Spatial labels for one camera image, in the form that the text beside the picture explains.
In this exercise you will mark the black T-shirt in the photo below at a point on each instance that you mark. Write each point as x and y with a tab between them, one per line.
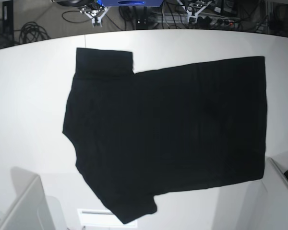
190	127

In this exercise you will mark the blue box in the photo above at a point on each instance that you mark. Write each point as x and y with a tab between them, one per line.
116	3

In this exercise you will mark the grey left partition panel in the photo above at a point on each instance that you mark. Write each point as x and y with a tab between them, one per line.
24	205

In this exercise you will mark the grey partition panel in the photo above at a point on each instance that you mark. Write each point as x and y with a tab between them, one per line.
24	205
275	214

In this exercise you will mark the grey right partition panel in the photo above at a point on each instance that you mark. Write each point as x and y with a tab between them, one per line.
275	214

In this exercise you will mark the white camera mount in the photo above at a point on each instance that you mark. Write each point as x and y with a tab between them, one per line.
95	14
193	8

